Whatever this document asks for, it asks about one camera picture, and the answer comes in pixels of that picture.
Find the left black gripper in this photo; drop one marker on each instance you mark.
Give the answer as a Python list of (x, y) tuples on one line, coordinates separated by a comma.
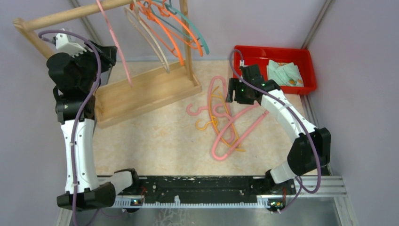
[(108, 55)]

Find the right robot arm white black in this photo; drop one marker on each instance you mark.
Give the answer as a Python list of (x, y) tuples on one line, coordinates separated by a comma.
[(310, 148)]

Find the wooden hanger rack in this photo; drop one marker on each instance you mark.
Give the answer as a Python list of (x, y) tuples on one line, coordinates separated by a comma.
[(118, 101)]

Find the red plastic bin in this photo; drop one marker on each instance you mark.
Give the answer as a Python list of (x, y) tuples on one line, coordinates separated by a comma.
[(300, 57)]

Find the yellow thin hanger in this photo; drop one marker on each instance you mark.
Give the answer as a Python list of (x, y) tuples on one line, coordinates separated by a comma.
[(220, 120)]

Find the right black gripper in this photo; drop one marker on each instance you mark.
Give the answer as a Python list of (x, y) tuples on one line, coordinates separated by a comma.
[(234, 85)]

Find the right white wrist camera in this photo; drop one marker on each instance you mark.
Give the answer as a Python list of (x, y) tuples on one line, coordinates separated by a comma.
[(242, 64)]

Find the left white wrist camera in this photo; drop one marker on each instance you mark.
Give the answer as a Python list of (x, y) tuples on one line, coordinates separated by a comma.
[(67, 43)]

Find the teal plastic hanger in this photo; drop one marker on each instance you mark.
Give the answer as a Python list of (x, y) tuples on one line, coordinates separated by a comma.
[(177, 23)]

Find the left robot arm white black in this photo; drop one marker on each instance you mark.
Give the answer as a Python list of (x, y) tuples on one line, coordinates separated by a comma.
[(83, 189)]

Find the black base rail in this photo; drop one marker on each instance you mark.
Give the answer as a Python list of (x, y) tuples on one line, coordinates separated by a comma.
[(206, 189)]

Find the folded mint cloth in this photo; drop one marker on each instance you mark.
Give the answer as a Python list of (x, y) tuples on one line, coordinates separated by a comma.
[(284, 74)]

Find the orange plastic hanger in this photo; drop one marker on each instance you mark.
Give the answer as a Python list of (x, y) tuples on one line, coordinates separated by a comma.
[(170, 25), (157, 29)]

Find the beige plastic hanger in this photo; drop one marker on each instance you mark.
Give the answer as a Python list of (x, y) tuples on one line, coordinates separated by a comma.
[(137, 22)]

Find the pink plastic hanger front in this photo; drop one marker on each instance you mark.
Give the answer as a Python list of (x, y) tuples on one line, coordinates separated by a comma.
[(115, 40)]

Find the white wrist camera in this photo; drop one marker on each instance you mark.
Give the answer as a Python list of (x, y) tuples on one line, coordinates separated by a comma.
[(67, 43), (242, 64)]

